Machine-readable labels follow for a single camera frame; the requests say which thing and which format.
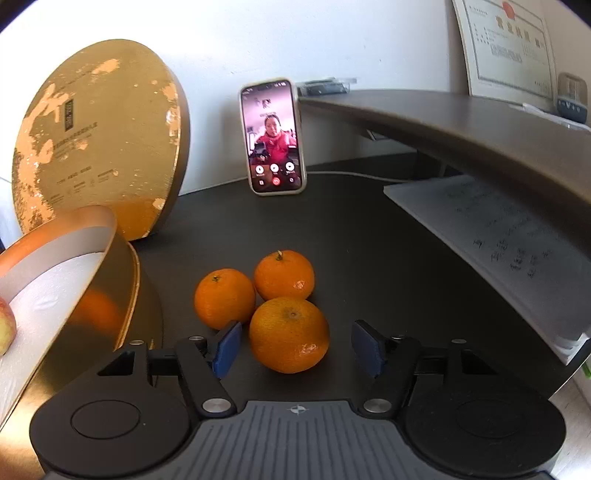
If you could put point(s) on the pink smartphone on stand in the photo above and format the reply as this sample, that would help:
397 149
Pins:
271 133

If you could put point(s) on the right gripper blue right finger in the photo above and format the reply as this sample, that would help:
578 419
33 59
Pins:
391 362

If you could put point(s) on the dark wooden raised shelf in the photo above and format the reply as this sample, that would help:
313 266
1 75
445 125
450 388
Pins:
492 136

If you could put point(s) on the black item on shelf corner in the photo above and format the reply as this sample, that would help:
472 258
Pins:
325 87

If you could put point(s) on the white paper stack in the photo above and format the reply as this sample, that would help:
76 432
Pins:
540 274

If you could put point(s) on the round gold box base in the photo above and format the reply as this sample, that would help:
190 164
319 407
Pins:
78 292

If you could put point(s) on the small blue card holder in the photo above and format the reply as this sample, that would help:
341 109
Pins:
572 97

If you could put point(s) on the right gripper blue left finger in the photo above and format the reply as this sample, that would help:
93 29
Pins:
202 363

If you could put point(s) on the clear plastic bag on shelf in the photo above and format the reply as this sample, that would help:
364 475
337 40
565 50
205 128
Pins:
554 115

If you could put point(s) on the mandarin orange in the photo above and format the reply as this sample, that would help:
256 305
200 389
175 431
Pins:
222 296
289 335
284 273

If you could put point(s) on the framed business licence certificate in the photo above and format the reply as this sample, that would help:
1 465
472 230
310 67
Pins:
507 51

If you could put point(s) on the round gold box lid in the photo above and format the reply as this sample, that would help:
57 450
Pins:
110 126

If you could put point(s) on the red yellow apple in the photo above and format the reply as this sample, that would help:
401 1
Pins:
8 326

